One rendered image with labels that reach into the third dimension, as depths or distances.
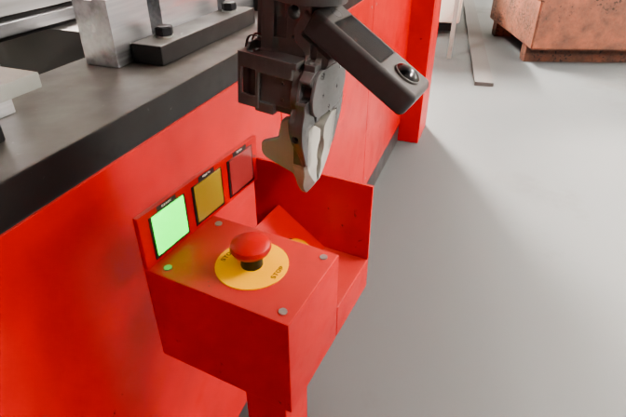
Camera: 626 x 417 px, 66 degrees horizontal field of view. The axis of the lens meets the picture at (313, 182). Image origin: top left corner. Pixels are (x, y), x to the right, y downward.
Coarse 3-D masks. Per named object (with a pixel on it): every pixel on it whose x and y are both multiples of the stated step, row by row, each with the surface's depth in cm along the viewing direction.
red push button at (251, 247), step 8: (248, 232) 47; (256, 232) 47; (232, 240) 46; (240, 240) 46; (248, 240) 46; (256, 240) 46; (264, 240) 46; (232, 248) 45; (240, 248) 45; (248, 248) 45; (256, 248) 45; (264, 248) 45; (240, 256) 44; (248, 256) 44; (256, 256) 44; (264, 256) 45; (248, 264) 46; (256, 264) 46
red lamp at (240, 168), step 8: (248, 152) 58; (232, 160) 55; (240, 160) 57; (248, 160) 58; (232, 168) 55; (240, 168) 57; (248, 168) 58; (232, 176) 56; (240, 176) 57; (248, 176) 59; (232, 184) 56; (240, 184) 58; (232, 192) 57
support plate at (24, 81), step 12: (0, 72) 29; (12, 72) 29; (24, 72) 29; (36, 72) 29; (0, 84) 27; (12, 84) 28; (24, 84) 28; (36, 84) 29; (0, 96) 27; (12, 96) 28
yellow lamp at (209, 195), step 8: (208, 176) 52; (216, 176) 53; (200, 184) 51; (208, 184) 52; (216, 184) 53; (200, 192) 51; (208, 192) 52; (216, 192) 54; (200, 200) 51; (208, 200) 52; (216, 200) 54; (200, 208) 52; (208, 208) 53; (200, 216) 52
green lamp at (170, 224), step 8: (176, 200) 48; (168, 208) 47; (176, 208) 48; (184, 208) 49; (160, 216) 46; (168, 216) 47; (176, 216) 48; (184, 216) 49; (152, 224) 45; (160, 224) 46; (168, 224) 47; (176, 224) 48; (184, 224) 50; (160, 232) 46; (168, 232) 47; (176, 232) 49; (184, 232) 50; (160, 240) 47; (168, 240) 48; (176, 240) 49; (160, 248) 47; (168, 248) 48
